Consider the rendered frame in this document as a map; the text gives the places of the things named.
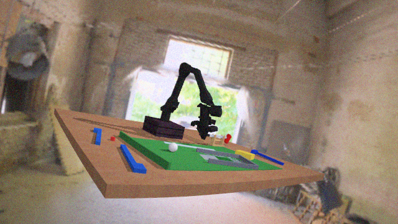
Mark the green flat mat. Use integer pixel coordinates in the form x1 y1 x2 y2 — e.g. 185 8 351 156
119 136 282 171

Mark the yellow rectangular block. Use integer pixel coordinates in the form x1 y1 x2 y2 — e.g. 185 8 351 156
235 150 255 161

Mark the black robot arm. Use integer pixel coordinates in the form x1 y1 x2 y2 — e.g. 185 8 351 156
159 62 222 123

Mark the white golf ball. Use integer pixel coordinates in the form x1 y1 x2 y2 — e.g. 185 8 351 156
169 142 177 152

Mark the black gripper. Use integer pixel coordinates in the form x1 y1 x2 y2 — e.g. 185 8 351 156
191 115 218 140

